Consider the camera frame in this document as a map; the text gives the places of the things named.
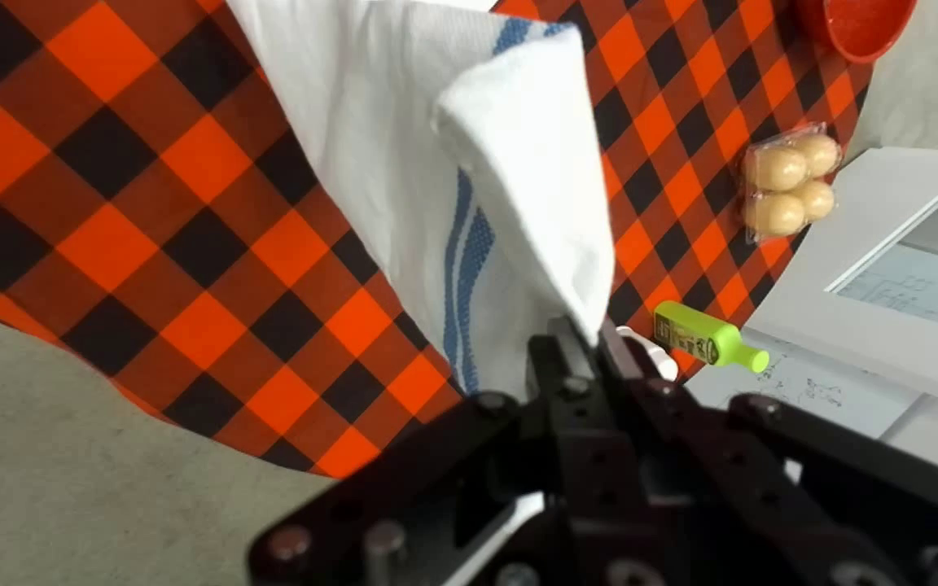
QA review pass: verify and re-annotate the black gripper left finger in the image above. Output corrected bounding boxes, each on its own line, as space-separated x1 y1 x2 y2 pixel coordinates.
531 320 624 513

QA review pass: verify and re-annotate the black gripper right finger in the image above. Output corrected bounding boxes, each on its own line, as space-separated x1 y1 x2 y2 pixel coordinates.
599 322 775 513

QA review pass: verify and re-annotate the white towel with blue stripes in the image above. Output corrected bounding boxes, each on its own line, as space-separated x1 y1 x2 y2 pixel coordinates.
228 0 617 399

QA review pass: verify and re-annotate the green bottle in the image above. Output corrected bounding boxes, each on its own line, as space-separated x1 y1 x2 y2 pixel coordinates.
655 299 773 374

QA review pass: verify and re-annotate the small whiteboard on floor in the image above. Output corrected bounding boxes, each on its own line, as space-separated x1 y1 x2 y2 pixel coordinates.
686 355 917 439

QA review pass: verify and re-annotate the white door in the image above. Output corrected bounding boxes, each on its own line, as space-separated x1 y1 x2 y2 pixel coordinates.
751 146 938 399

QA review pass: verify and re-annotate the red bowl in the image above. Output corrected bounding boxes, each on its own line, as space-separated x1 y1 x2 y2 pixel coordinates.
794 0 917 64

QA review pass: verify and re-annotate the orange black checkered tablecloth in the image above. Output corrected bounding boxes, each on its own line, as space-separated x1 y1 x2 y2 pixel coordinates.
0 0 870 477

